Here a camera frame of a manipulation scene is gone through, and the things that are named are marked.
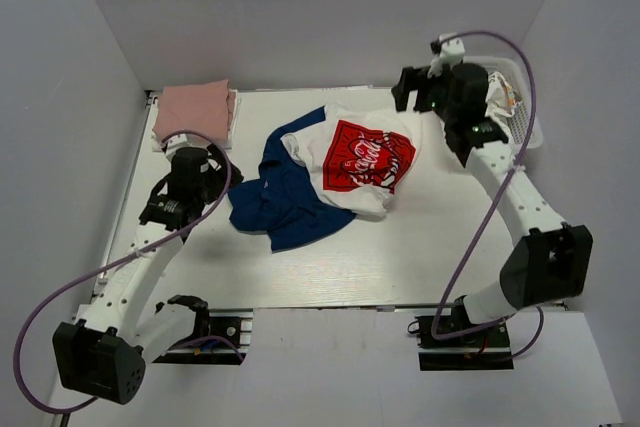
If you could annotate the white plastic basket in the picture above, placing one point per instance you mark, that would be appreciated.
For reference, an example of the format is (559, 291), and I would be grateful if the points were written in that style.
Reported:
(517, 128)

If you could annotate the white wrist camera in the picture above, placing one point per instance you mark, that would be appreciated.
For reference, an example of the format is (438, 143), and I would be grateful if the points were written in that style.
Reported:
(448, 50)
(171, 145)

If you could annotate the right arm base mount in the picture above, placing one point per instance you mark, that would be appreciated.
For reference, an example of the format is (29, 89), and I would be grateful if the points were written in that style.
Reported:
(489, 350)

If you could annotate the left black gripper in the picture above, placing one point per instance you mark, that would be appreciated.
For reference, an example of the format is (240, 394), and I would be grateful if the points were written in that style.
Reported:
(219, 174)

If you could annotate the white red print t shirt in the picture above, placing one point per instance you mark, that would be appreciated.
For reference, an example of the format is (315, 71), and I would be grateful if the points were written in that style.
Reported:
(357, 159)

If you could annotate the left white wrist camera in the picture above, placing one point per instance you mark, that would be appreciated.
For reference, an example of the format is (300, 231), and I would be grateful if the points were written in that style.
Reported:
(171, 145)

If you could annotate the blue t shirt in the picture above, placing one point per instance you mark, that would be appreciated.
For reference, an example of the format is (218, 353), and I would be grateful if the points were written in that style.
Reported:
(282, 202)

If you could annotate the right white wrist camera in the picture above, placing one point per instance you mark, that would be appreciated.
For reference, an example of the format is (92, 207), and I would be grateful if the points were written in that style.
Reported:
(448, 50)

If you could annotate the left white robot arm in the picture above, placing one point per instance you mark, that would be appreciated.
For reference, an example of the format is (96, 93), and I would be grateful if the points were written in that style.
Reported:
(104, 354)

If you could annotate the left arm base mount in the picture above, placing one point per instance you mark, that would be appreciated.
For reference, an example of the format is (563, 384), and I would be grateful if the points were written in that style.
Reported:
(227, 344)

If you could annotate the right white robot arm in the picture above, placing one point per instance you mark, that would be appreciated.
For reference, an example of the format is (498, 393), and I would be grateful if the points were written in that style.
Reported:
(550, 257)

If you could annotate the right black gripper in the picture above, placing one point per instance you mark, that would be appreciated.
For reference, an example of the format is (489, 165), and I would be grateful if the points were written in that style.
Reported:
(411, 80)

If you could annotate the white graphic t shirt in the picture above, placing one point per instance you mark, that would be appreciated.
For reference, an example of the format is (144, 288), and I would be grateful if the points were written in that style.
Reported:
(503, 100)

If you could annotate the folded pink t shirt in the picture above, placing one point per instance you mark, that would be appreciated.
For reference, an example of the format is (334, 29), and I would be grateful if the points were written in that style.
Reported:
(205, 108)

